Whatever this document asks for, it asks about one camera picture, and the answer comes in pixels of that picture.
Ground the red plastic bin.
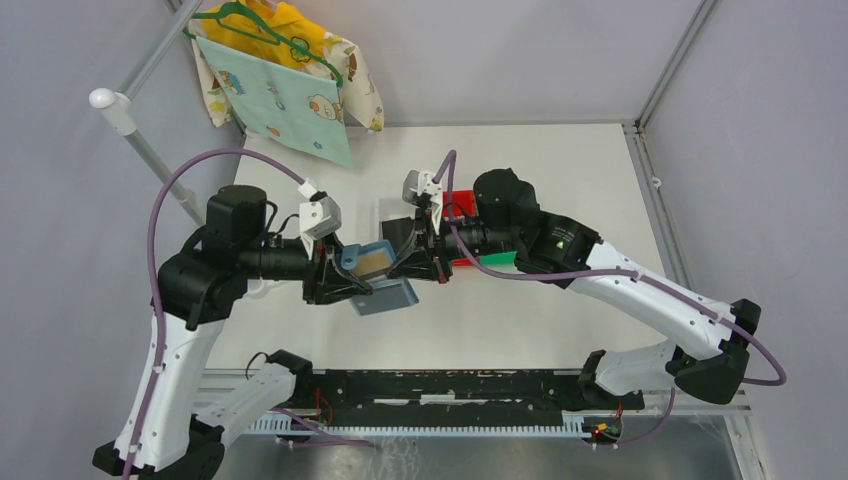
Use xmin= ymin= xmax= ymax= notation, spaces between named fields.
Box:
xmin=441 ymin=189 xmax=477 ymax=267

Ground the white plastic bin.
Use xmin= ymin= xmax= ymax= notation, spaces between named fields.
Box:
xmin=371 ymin=197 xmax=416 ymax=240

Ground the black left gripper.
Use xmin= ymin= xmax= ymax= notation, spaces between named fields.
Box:
xmin=240 ymin=229 xmax=374 ymax=304

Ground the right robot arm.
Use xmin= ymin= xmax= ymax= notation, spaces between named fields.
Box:
xmin=389 ymin=169 xmax=761 ymax=408

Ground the white toothed cable duct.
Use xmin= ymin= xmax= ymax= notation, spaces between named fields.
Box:
xmin=246 ymin=413 xmax=591 ymax=439

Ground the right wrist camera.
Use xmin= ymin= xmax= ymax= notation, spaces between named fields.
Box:
xmin=401 ymin=170 xmax=444 ymax=231

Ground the mint cartoon cloth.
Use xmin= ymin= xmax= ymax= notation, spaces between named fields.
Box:
xmin=197 ymin=38 xmax=354 ymax=167

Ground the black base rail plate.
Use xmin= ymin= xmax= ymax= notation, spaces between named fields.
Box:
xmin=285 ymin=369 xmax=645 ymax=427

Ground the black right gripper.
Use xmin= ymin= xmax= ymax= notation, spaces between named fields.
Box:
xmin=386 ymin=205 xmax=519 ymax=284

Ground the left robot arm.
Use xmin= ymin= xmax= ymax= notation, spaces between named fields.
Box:
xmin=92 ymin=185 xmax=372 ymax=479

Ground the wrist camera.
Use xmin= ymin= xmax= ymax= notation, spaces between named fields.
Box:
xmin=298 ymin=192 xmax=342 ymax=258
xmin=401 ymin=170 xmax=444 ymax=231

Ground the green plastic bin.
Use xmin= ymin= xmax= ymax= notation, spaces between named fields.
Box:
xmin=477 ymin=251 xmax=516 ymax=268

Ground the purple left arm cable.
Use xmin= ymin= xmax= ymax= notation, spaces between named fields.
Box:
xmin=122 ymin=148 xmax=309 ymax=480

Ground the gold card in holder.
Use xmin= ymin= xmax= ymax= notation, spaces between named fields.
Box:
xmin=352 ymin=248 xmax=394 ymax=279

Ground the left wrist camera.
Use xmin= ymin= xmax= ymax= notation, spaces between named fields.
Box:
xmin=298 ymin=192 xmax=342 ymax=258

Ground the green clothes hanger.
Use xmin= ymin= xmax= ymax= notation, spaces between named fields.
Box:
xmin=190 ymin=1 xmax=344 ymax=90

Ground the yellow patterned child shirt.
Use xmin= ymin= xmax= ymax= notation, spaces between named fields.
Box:
xmin=189 ymin=1 xmax=385 ymax=132

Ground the blue leather card holder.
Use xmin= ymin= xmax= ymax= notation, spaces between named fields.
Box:
xmin=350 ymin=240 xmax=419 ymax=317

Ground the black VIP cards stack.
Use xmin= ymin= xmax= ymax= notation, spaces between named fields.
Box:
xmin=380 ymin=217 xmax=415 ymax=252

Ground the white clothes rack stand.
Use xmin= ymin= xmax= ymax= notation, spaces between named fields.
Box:
xmin=88 ymin=87 xmax=207 ymax=227

